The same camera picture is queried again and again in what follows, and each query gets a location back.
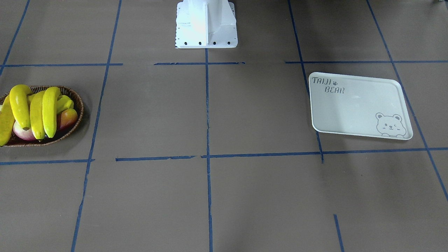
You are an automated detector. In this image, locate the yellow banana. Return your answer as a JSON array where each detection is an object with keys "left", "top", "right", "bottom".
[
  {"left": 42, "top": 86, "right": 61, "bottom": 138},
  {"left": 29, "top": 91, "right": 46, "bottom": 141},
  {"left": 0, "top": 95, "right": 15, "bottom": 147},
  {"left": 9, "top": 84, "right": 33, "bottom": 131}
]

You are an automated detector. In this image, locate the white bear tray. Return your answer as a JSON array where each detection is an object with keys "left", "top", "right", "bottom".
[{"left": 308, "top": 72, "right": 413, "bottom": 140}]

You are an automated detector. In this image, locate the red yellow mango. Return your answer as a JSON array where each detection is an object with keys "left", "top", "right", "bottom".
[{"left": 56, "top": 109, "right": 78, "bottom": 131}]

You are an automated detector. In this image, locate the pink white apple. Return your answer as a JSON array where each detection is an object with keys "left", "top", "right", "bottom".
[{"left": 13, "top": 121, "right": 36, "bottom": 141}]

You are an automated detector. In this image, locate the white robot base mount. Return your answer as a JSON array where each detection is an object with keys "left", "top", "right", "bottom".
[{"left": 175, "top": 0, "right": 238, "bottom": 48}]

